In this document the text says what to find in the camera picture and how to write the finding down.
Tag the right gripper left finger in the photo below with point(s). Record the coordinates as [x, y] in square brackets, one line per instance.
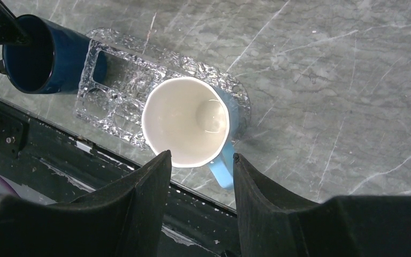
[123, 218]

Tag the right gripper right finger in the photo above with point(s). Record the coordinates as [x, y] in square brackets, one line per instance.
[273, 221]

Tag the dark blue mug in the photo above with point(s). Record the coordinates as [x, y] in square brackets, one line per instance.
[51, 64]

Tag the light blue mug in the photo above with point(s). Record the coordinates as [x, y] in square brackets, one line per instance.
[196, 122]

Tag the clear textured oval tray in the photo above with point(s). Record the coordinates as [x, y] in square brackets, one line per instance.
[121, 70]

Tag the black base frame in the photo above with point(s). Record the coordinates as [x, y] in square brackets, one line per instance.
[52, 166]

